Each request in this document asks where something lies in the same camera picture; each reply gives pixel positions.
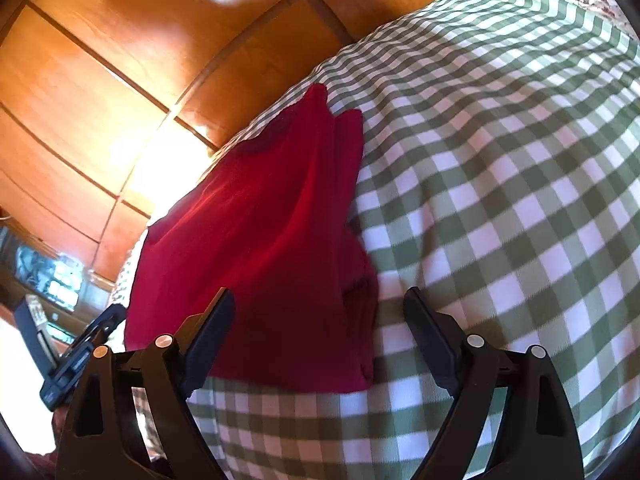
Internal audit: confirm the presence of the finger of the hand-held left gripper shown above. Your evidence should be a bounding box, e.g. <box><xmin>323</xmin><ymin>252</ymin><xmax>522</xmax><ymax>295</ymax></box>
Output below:
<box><xmin>12</xmin><ymin>300</ymin><xmax>57</xmax><ymax>377</ymax></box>
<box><xmin>40</xmin><ymin>304</ymin><xmax>127</xmax><ymax>411</ymax></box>

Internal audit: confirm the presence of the red garment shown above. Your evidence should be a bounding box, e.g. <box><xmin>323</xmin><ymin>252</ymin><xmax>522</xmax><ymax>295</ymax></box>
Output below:
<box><xmin>124</xmin><ymin>82</ymin><xmax>380</xmax><ymax>395</ymax></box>

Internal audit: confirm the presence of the green checked blanket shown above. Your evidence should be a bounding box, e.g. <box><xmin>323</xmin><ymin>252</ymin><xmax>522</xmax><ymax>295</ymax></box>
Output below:
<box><xmin>190</xmin><ymin>0</ymin><xmax>640</xmax><ymax>480</ymax></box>

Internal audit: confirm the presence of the cluttered dark shelf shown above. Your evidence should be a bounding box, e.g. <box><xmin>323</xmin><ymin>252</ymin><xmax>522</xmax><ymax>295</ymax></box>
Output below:
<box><xmin>0</xmin><ymin>225</ymin><xmax>88</xmax><ymax>311</ymax></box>

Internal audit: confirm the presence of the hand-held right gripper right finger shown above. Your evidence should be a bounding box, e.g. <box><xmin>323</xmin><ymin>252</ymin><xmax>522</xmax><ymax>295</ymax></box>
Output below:
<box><xmin>403</xmin><ymin>287</ymin><xmax>586</xmax><ymax>480</ymax></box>

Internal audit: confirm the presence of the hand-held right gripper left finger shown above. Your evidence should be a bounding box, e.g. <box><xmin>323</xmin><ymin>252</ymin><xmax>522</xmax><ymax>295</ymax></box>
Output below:
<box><xmin>55</xmin><ymin>287</ymin><xmax>236</xmax><ymax>480</ymax></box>

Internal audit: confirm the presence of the wooden wardrobe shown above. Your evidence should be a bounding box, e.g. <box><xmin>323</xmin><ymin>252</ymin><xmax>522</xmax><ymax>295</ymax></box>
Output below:
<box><xmin>0</xmin><ymin>0</ymin><xmax>496</xmax><ymax>286</ymax></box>

